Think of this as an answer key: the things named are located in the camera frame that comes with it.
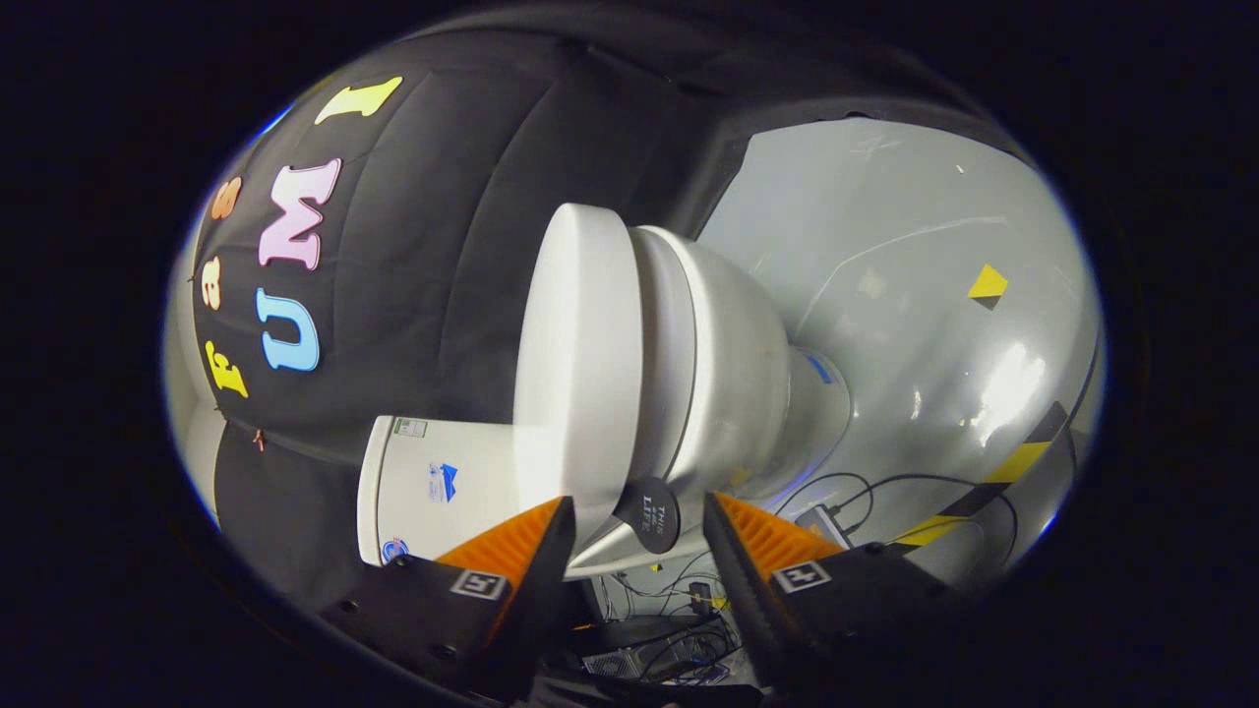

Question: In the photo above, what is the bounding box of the white toilet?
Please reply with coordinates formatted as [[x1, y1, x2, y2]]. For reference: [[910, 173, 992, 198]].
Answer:
[[357, 224, 853, 581]]

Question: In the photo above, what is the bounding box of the small adapter box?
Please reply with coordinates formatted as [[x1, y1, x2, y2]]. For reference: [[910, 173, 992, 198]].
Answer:
[[794, 503, 853, 550]]

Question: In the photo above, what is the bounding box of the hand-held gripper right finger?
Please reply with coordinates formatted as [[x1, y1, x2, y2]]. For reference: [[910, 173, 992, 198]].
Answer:
[[701, 492, 963, 705]]

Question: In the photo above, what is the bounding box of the yellow black hazard tape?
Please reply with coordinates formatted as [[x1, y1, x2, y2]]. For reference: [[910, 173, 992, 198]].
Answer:
[[890, 401, 1073, 549]]

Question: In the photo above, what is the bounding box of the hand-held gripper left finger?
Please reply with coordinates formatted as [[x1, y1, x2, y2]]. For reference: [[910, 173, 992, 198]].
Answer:
[[317, 496, 577, 704]]

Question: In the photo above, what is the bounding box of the white toilet lid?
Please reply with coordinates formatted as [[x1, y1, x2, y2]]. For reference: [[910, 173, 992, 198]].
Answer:
[[511, 204, 682, 555]]

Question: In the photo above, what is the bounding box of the black cable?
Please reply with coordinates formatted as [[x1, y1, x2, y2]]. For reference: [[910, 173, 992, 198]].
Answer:
[[775, 471, 1020, 573]]

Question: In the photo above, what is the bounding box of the black backdrop cloth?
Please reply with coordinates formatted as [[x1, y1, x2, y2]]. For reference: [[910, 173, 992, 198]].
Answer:
[[192, 5, 1034, 611]]

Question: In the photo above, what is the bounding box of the yellow floor tape piece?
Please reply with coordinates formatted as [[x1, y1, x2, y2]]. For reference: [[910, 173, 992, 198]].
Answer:
[[968, 264, 1010, 312]]

